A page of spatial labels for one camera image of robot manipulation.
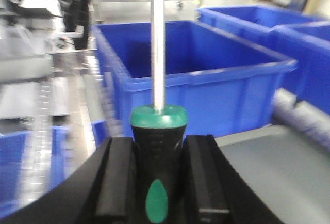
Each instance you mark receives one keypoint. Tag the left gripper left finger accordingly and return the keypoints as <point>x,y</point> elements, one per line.
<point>102,190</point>

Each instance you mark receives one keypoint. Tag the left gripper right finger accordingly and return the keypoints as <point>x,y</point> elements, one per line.
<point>214,192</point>

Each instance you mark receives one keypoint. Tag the green-black screwdriver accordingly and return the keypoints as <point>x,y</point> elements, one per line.
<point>158,131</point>

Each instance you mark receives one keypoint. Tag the large blue plastic bin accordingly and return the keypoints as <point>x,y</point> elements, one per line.
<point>225,83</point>

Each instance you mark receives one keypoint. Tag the blue bin behind right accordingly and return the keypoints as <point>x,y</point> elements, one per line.
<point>302,37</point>

